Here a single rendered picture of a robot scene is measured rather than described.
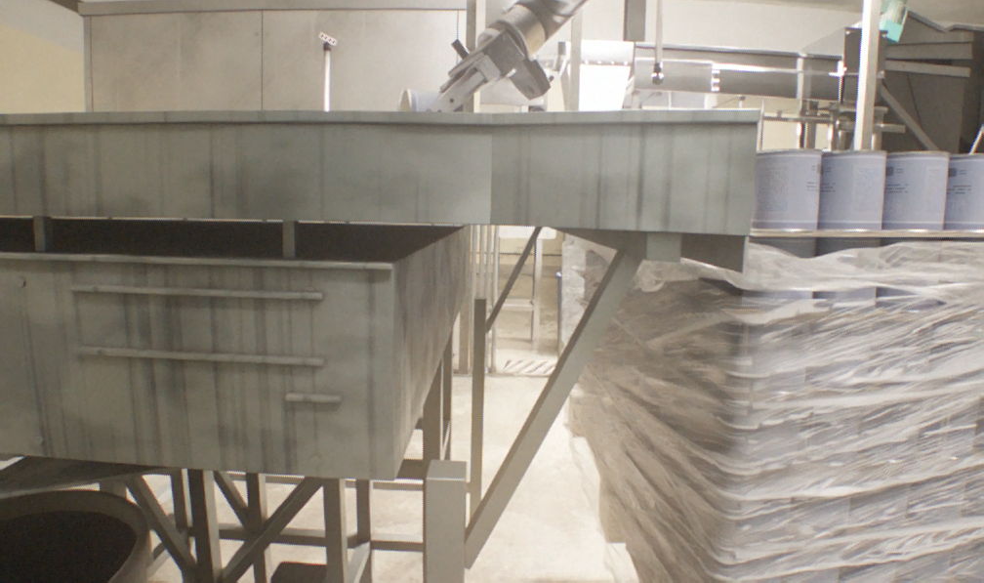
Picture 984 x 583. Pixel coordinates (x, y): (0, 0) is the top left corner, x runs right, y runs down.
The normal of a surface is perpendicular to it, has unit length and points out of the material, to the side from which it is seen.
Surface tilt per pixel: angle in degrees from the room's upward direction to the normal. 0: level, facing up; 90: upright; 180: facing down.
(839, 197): 92
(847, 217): 91
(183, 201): 90
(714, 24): 90
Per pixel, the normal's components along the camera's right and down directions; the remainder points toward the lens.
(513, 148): -0.30, 0.11
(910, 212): -0.60, 0.11
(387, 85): -0.01, 0.13
